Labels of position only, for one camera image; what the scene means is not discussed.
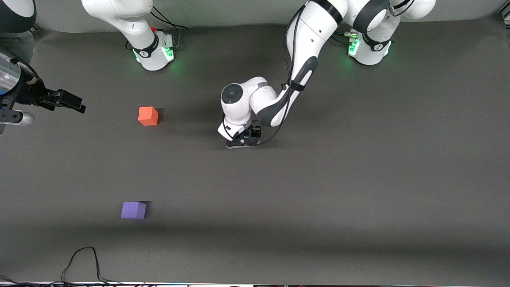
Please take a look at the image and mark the orange foam block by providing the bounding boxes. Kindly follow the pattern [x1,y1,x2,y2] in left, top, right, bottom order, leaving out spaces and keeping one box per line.
[137,106,159,126]

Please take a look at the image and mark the thin black looped cable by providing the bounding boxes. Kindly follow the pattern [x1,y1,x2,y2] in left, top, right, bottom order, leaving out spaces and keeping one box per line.
[0,246,152,287]

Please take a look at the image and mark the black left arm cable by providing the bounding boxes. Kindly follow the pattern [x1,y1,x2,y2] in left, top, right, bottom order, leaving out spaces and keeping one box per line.
[222,4,319,146]

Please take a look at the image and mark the black right base cables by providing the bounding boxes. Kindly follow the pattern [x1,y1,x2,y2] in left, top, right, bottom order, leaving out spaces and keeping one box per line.
[126,6,188,51]

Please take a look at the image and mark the purple foam block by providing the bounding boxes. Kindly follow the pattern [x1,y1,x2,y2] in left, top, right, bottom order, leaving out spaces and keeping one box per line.
[121,202,147,220]

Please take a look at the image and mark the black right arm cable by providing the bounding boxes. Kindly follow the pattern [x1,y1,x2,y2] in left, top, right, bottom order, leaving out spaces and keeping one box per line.
[0,48,40,80]

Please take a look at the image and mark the dark grey table mat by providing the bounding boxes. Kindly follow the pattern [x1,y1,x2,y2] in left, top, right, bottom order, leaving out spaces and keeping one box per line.
[0,15,510,286]

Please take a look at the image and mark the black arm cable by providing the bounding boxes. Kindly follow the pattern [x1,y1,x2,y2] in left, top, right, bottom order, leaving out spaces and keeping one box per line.
[222,4,319,146]
[0,48,40,80]

